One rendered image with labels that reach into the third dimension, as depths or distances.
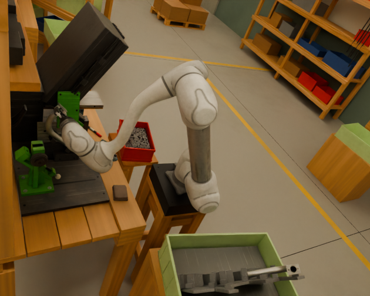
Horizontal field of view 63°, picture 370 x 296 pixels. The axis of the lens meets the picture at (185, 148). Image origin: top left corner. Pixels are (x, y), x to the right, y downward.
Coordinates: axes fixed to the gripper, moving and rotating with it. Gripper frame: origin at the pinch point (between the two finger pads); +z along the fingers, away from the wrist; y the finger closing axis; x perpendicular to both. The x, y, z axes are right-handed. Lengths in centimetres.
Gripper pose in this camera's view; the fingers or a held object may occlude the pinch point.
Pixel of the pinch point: (60, 111)
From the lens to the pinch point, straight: 173.8
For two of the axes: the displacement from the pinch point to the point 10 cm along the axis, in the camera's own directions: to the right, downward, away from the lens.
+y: -4.6, -5.9, -6.6
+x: -7.3, 6.8, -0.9
